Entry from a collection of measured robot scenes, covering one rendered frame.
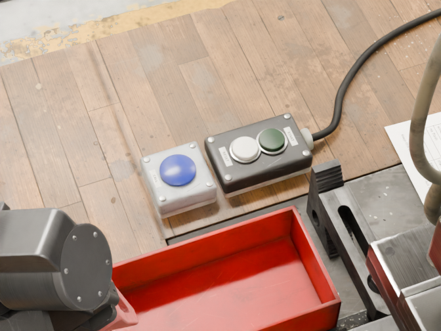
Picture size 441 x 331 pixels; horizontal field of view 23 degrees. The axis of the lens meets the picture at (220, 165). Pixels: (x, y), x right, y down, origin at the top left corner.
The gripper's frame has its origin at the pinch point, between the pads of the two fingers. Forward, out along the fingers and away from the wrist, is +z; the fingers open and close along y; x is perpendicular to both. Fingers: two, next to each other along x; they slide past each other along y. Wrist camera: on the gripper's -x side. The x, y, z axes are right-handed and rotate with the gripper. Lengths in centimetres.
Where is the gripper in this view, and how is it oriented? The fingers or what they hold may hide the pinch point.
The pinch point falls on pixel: (113, 324)
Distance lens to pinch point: 89.9
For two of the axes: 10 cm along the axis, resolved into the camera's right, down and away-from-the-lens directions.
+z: 4.8, 3.5, 8.1
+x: -3.5, -7.6, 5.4
